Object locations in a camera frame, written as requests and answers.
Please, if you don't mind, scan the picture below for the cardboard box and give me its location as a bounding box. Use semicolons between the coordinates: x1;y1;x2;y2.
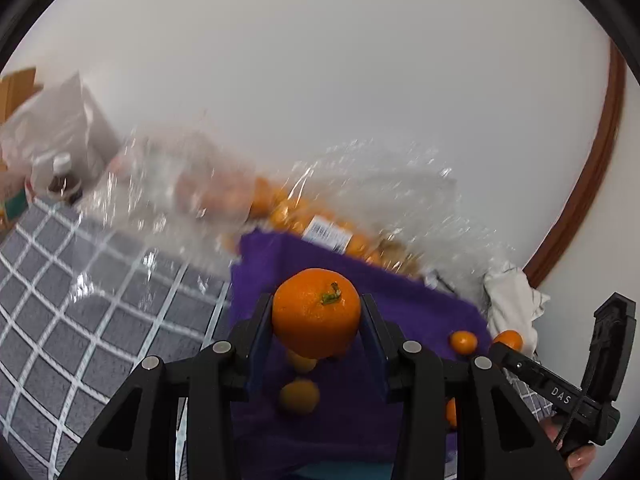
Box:
0;67;43;126

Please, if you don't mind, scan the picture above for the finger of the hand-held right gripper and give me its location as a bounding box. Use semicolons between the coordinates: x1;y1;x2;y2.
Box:
488;342;533;386

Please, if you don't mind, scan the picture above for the curved wooden trim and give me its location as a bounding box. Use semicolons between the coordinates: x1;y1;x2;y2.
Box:
522;40;628;286

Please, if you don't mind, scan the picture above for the brown bottle with white cap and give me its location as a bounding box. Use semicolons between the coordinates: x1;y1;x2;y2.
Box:
47;154;83;206

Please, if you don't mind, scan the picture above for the white crumpled cloth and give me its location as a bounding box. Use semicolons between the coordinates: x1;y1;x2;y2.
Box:
482;260;551;356

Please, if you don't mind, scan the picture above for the clear plastic bag with label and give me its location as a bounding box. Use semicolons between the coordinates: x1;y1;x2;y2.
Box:
240;137;516;296

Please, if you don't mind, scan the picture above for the brown-green round fruit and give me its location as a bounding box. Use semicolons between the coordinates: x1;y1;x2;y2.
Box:
279;379;321;415

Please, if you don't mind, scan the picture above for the yellowish round fruit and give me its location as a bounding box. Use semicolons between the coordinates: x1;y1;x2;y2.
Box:
286;347;318;374

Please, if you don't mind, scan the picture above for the white plastic bag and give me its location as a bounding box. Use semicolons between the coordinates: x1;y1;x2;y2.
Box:
0;72;121;201

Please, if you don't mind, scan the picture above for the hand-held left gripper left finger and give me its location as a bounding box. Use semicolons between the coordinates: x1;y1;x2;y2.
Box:
57;294;275;480

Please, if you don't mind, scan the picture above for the grey checked blanket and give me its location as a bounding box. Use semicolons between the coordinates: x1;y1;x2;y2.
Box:
0;195;556;480

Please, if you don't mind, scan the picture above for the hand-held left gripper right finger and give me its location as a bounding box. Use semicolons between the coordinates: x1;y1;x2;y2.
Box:
361;293;573;480

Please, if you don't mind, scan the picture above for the green and white carton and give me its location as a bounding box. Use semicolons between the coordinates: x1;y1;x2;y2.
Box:
0;180;36;231

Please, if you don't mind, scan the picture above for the small round kumquat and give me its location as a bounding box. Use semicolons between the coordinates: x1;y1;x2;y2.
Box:
450;330;478;356

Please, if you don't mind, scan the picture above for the large mandarin with stem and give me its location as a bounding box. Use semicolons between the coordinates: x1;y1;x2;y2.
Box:
271;268;362;359

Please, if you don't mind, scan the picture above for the person's right hand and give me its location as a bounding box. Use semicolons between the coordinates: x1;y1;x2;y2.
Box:
544;417;598;476

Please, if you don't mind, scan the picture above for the pile of bagged kumquats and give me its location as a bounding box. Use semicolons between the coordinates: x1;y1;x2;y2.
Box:
220;175;426;276

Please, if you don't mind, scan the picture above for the orange kumquat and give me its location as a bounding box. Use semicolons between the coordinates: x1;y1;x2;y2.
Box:
492;329;524;353

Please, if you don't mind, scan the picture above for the purple towel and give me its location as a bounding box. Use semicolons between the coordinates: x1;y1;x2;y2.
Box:
229;227;493;480

